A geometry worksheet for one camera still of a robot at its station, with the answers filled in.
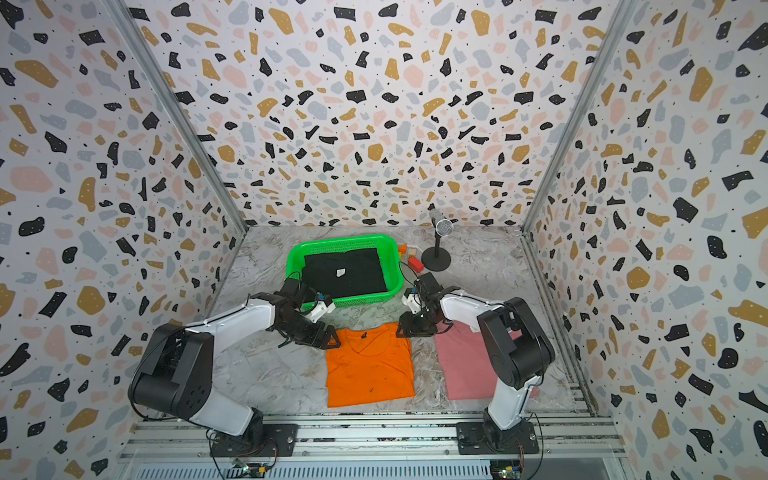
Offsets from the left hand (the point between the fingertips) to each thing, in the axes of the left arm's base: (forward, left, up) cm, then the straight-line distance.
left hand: (332, 340), depth 87 cm
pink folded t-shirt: (-8, -38, -2) cm, 39 cm away
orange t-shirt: (-6, -12, -3) cm, 13 cm away
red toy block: (+32, -26, -5) cm, 42 cm away
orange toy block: (+37, -21, -2) cm, 43 cm away
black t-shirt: (+26, -4, -1) cm, 26 cm away
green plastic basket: (+33, -16, +3) cm, 37 cm away
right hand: (+3, -21, -3) cm, 22 cm away
